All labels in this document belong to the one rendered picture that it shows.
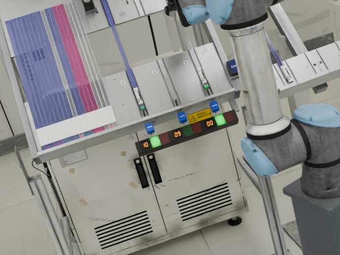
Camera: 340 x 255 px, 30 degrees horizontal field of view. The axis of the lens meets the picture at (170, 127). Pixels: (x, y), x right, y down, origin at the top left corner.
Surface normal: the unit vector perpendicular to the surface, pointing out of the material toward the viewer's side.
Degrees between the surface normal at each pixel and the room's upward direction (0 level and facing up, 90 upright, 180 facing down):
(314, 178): 72
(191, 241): 0
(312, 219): 90
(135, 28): 90
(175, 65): 45
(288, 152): 85
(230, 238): 0
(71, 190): 90
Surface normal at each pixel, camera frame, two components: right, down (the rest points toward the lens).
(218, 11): -0.95, 0.22
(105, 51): 0.21, 0.35
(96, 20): -0.03, -0.38
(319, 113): -0.13, -0.92
